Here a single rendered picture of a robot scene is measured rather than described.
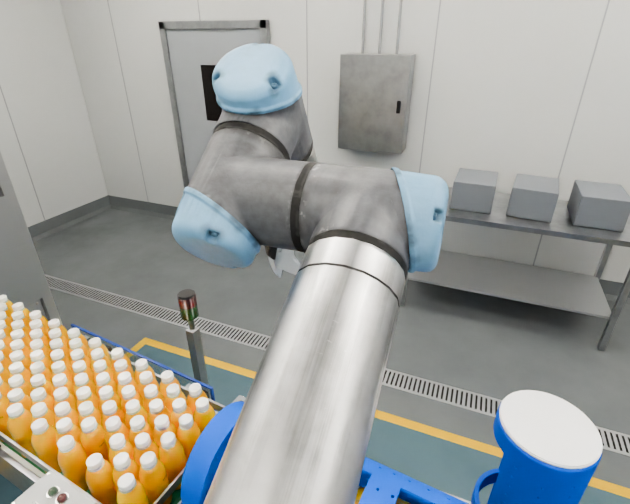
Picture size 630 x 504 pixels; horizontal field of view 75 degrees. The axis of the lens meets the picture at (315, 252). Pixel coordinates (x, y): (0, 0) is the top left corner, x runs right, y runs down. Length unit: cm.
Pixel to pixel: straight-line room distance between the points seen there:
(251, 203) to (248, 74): 12
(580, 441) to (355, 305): 131
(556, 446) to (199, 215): 129
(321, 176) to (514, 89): 361
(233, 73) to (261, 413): 28
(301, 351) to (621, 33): 381
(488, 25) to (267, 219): 362
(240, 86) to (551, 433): 133
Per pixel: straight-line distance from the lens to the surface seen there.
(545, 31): 388
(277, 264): 61
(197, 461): 110
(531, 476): 147
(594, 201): 336
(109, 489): 139
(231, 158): 35
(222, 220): 32
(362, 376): 24
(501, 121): 392
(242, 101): 37
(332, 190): 30
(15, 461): 172
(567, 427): 153
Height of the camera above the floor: 207
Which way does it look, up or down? 28 degrees down
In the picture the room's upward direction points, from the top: straight up
